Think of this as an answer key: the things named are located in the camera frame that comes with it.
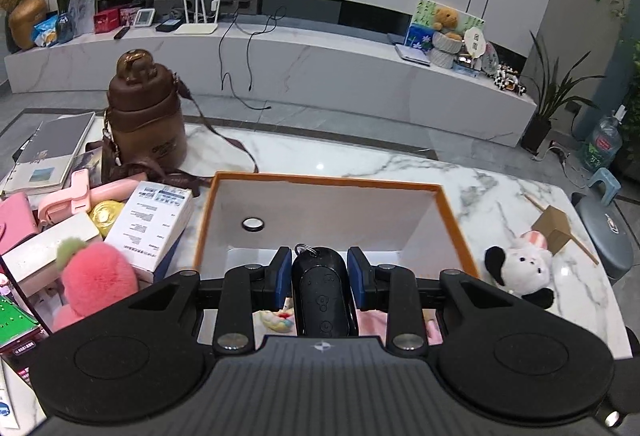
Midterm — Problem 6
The green and blue painting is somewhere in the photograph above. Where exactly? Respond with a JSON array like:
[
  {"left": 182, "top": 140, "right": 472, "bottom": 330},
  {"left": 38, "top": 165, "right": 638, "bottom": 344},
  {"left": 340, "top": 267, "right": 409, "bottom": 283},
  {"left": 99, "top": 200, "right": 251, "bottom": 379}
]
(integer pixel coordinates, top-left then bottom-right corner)
[{"left": 405, "top": 0, "right": 486, "bottom": 54}]

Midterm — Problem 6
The white and blue carton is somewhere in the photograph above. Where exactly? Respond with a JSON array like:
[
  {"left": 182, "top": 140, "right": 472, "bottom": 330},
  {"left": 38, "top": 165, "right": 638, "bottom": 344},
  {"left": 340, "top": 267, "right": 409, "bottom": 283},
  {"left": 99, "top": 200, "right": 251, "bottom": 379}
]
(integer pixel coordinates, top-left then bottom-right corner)
[{"left": 103, "top": 181, "right": 195, "bottom": 285}]

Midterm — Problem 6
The brown teddy bear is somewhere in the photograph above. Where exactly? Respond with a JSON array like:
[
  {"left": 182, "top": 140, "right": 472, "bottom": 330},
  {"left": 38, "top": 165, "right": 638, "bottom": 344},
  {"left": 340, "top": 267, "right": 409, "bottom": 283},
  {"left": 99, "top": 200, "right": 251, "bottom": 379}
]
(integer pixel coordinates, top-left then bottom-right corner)
[{"left": 432, "top": 6, "right": 464, "bottom": 41}]

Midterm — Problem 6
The pink plastic gadget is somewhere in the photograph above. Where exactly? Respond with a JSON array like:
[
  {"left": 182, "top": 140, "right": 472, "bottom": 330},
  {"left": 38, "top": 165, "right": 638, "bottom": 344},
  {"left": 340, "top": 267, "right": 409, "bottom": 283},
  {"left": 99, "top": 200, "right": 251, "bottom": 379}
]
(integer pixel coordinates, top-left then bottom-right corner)
[{"left": 37, "top": 169, "right": 149, "bottom": 229}]

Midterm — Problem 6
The potted plant in black pot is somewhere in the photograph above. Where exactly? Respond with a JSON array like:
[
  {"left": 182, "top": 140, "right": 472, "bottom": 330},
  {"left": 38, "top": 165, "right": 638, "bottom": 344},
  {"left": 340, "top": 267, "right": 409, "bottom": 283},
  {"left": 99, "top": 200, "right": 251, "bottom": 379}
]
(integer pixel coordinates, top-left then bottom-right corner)
[{"left": 520, "top": 30, "right": 607, "bottom": 155}]

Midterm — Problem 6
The large water jug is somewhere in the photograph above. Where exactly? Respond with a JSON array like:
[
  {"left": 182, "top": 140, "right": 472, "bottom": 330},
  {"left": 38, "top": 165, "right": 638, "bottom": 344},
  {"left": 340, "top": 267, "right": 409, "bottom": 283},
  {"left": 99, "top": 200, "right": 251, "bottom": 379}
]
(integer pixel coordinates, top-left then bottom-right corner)
[{"left": 579, "top": 108, "right": 626, "bottom": 172}]

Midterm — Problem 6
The white router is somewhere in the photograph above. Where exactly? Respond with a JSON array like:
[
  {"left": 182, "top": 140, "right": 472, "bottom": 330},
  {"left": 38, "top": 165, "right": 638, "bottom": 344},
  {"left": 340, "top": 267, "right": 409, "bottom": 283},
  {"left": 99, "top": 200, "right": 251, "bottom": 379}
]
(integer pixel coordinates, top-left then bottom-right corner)
[{"left": 173, "top": 0, "right": 221, "bottom": 35}]

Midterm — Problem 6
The pink plush strawberry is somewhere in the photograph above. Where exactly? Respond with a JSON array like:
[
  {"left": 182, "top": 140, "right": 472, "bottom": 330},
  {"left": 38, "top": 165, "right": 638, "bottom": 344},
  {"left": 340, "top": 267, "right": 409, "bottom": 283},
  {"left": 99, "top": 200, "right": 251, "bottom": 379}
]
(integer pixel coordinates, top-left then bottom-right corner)
[{"left": 52, "top": 238, "right": 140, "bottom": 333}]

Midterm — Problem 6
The green patterned box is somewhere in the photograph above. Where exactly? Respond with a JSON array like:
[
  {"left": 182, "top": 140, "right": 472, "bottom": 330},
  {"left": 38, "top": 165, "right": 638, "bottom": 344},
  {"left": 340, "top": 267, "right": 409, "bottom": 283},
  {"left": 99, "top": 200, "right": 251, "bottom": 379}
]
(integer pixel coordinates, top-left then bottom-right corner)
[{"left": 0, "top": 294, "right": 40, "bottom": 353}]

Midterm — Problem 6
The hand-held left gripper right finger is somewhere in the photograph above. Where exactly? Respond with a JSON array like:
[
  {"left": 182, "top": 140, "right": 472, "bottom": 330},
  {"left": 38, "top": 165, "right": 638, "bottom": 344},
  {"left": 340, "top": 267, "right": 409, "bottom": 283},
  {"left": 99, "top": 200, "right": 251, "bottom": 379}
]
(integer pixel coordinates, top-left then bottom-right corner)
[{"left": 346, "top": 246, "right": 517, "bottom": 357}]

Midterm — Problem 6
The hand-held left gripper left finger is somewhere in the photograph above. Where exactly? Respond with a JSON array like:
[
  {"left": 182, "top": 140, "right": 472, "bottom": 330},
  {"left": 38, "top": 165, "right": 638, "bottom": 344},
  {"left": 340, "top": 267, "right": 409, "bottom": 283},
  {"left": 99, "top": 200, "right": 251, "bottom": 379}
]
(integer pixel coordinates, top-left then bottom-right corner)
[{"left": 127, "top": 246, "right": 294, "bottom": 357}]

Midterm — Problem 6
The grey round stool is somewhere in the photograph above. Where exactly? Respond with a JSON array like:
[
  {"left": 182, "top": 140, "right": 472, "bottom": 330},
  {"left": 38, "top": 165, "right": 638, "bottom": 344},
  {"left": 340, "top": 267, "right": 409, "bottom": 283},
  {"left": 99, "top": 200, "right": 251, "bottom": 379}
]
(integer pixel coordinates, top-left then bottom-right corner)
[{"left": 570, "top": 192, "right": 639, "bottom": 285}]

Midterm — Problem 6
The flat white book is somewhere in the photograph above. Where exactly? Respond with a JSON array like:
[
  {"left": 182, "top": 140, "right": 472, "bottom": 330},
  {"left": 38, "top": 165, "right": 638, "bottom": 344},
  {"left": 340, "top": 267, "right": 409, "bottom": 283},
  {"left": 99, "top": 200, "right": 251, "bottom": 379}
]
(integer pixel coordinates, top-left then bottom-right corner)
[{"left": 394, "top": 44, "right": 431, "bottom": 67}]

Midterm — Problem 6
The brown water bottle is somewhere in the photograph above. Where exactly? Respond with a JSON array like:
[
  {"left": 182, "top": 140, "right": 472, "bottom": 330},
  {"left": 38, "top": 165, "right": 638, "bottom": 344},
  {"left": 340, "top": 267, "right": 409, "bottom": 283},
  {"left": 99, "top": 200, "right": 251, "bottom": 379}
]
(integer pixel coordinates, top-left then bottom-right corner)
[{"left": 100, "top": 48, "right": 260, "bottom": 189}]

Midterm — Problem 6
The gold vase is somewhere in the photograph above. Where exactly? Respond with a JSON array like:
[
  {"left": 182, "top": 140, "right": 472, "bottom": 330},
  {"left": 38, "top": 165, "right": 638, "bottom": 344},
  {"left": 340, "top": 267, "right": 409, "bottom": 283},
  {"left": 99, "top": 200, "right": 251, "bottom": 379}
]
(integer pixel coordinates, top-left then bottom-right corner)
[{"left": 8, "top": 0, "right": 49, "bottom": 51}]

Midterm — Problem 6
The black key fob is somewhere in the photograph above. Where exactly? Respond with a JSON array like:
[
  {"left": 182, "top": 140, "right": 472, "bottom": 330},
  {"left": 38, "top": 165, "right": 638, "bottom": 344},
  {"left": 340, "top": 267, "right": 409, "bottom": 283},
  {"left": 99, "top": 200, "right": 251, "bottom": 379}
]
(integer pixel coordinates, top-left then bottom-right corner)
[{"left": 291, "top": 243, "right": 351, "bottom": 338}]

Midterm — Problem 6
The patterned round hand fan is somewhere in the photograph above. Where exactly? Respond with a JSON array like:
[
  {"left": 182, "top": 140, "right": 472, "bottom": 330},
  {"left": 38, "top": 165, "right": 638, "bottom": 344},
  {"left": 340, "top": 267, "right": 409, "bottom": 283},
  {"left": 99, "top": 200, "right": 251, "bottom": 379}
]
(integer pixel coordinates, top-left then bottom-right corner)
[{"left": 480, "top": 42, "right": 500, "bottom": 77}]

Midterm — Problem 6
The orange rimmed white box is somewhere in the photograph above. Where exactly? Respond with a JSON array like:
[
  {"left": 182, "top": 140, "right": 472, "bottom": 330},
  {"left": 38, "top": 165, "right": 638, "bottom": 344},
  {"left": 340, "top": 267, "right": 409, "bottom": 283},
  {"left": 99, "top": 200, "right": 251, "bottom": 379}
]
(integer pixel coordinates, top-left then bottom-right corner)
[{"left": 192, "top": 172, "right": 479, "bottom": 347}]

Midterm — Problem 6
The gold ingot ornament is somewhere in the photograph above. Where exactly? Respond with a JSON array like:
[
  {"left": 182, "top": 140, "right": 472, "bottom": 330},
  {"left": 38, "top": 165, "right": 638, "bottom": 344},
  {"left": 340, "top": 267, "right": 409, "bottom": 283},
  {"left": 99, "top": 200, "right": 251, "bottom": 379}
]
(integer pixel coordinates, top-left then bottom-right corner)
[{"left": 88, "top": 199, "right": 126, "bottom": 237}]

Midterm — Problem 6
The pink fabric pouch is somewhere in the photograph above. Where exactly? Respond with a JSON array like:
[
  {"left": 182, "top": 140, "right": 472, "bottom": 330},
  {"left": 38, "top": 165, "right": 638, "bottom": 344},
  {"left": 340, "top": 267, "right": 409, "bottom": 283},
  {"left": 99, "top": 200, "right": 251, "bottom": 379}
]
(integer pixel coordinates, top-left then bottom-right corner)
[{"left": 359, "top": 310, "right": 444, "bottom": 346}]

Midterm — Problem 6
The white round hand fan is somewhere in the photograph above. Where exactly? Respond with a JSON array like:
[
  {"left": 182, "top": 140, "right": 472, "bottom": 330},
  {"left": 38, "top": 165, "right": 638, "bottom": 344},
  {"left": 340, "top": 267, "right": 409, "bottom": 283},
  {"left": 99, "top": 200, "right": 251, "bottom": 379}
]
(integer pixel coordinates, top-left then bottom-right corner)
[{"left": 462, "top": 28, "right": 486, "bottom": 62}]

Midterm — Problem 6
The cream flat box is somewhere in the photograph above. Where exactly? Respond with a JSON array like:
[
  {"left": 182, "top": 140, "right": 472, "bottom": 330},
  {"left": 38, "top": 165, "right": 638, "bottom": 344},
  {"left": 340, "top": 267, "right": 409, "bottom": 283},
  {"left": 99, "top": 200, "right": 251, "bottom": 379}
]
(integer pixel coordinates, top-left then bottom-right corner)
[{"left": 0, "top": 213, "right": 104, "bottom": 297}]

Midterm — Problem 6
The grey framed picture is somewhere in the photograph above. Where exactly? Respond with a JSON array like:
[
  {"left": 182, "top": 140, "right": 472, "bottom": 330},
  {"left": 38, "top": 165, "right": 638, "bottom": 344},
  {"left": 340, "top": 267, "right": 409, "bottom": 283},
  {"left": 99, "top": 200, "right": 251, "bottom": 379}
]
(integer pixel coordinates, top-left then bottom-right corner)
[{"left": 67, "top": 0, "right": 97, "bottom": 37}]

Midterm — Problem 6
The white marble television cabinet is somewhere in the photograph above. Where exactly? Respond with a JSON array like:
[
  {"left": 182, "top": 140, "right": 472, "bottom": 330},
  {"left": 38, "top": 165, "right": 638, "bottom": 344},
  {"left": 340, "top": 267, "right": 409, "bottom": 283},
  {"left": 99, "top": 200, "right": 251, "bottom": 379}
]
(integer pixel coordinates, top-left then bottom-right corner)
[{"left": 4, "top": 0, "right": 539, "bottom": 148}]

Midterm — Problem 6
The black floor cable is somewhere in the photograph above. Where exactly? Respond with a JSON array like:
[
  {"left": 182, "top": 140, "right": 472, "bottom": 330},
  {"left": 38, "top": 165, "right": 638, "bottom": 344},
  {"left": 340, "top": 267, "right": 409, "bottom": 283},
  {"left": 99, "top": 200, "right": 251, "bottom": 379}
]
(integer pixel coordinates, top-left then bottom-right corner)
[{"left": 222, "top": 88, "right": 274, "bottom": 113}]

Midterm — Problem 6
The white plush toy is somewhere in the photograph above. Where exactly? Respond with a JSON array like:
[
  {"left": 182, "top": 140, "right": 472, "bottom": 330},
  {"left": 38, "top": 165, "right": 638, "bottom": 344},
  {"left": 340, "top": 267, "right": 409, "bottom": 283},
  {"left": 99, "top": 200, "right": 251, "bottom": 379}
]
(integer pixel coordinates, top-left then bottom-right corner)
[{"left": 484, "top": 231, "right": 556, "bottom": 309}]

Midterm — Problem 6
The marble desktop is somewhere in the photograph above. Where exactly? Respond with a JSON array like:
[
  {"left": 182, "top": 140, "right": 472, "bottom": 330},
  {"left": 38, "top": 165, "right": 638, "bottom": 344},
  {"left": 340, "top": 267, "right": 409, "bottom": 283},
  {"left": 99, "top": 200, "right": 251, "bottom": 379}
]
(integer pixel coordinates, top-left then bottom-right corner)
[{"left": 0, "top": 113, "right": 632, "bottom": 432}]

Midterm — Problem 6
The small blue plastic stool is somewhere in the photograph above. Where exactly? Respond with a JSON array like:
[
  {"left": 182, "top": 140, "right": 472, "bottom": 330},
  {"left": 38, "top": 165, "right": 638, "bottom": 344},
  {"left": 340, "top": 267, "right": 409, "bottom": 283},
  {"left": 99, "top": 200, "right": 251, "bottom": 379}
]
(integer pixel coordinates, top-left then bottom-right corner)
[{"left": 587, "top": 167, "right": 623, "bottom": 207}]

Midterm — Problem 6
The small cardboard box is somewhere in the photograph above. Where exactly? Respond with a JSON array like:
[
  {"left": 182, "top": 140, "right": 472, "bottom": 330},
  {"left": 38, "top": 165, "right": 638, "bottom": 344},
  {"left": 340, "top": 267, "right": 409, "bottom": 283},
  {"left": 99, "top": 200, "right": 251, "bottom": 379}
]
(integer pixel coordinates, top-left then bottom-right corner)
[{"left": 530, "top": 206, "right": 574, "bottom": 253}]

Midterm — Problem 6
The pastel rainbow toy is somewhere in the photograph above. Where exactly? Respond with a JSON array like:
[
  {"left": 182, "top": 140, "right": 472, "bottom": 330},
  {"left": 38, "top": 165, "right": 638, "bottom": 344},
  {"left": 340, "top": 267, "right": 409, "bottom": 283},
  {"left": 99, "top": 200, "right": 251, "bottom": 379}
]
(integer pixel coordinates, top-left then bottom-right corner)
[{"left": 254, "top": 308, "right": 297, "bottom": 333}]

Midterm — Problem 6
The black hanging cable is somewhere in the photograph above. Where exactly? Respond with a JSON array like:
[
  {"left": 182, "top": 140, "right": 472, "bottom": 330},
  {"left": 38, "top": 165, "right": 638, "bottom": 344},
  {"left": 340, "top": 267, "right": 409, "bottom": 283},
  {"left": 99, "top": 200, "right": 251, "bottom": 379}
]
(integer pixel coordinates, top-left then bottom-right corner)
[{"left": 219, "top": 6, "right": 289, "bottom": 92}]

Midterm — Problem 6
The grey ring binder notebook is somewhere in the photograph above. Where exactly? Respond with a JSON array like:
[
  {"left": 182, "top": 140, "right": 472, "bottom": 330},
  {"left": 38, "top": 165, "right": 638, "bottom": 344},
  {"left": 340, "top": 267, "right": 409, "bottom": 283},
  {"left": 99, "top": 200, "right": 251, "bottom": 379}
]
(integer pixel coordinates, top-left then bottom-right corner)
[{"left": 2, "top": 112, "right": 97, "bottom": 197}]

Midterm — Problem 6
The pink wallet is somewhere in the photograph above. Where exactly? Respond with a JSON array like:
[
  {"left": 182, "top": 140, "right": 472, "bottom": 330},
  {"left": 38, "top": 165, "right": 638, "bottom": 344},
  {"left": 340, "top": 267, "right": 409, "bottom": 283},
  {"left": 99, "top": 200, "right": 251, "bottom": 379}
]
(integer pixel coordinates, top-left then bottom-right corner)
[{"left": 0, "top": 192, "right": 40, "bottom": 257}]

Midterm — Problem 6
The grey woven pot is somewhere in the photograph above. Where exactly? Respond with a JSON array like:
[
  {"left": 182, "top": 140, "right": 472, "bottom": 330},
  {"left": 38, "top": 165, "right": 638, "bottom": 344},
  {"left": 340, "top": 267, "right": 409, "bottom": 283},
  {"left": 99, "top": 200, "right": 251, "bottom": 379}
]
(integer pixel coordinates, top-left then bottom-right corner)
[{"left": 430, "top": 33, "right": 464, "bottom": 69}]

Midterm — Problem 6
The black white checkered toy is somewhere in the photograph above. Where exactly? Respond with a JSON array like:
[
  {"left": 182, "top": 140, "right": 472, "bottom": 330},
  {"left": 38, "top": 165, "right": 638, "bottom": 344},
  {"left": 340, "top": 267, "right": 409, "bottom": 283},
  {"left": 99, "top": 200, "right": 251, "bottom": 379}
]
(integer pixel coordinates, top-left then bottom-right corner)
[{"left": 493, "top": 62, "right": 526, "bottom": 94}]

